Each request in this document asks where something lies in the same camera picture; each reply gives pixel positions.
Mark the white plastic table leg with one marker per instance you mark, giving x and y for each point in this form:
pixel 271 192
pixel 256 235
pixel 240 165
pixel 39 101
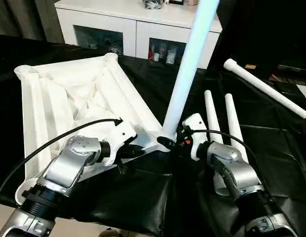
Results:
pixel 190 59
pixel 233 118
pixel 266 89
pixel 211 113

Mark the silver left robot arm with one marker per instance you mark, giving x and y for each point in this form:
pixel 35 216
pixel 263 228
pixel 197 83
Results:
pixel 64 170

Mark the black work mat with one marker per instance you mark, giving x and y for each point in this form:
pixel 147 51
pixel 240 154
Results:
pixel 133 202

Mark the small grey object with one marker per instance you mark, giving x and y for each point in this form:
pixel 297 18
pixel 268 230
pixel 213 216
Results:
pixel 152 4

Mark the white cabinet with glass doors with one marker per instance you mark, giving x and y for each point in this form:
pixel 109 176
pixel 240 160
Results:
pixel 128 17

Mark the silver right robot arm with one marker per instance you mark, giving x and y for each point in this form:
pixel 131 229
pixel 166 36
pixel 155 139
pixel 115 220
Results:
pixel 237 173

